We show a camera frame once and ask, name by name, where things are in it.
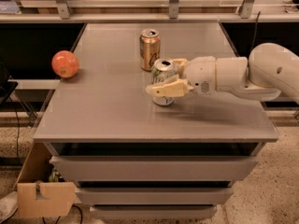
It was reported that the grey drawer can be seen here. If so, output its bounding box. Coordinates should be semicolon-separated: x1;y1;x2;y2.
76;188;233;205
90;205;217;219
50;156;258;182

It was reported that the metal shelf frame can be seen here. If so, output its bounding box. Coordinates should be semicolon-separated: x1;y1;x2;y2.
0;0;299;23

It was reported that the grey bottom drawer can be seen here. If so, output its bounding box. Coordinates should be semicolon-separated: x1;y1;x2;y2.
90;205;217;219

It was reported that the wooden notched bracket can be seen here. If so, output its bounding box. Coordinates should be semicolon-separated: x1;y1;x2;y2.
16;143;76;218

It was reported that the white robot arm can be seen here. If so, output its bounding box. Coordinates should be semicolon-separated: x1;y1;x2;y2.
146;43;299;105

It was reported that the grey middle drawer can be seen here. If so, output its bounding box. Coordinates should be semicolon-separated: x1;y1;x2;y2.
76;188;233;205

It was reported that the orange red apple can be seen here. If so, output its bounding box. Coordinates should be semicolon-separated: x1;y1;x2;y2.
51;50;79;78

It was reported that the gold soda can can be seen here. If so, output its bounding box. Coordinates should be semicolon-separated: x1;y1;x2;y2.
139;29;161;71

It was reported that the black cable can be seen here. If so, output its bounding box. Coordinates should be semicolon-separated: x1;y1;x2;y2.
246;10;262;67

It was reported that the white green 7up can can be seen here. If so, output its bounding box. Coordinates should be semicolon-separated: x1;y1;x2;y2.
151;59;178;106

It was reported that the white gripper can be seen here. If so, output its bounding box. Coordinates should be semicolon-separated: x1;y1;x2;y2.
146;56;216;97

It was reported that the grey top drawer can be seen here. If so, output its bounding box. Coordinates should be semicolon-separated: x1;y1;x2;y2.
50;156;258;182

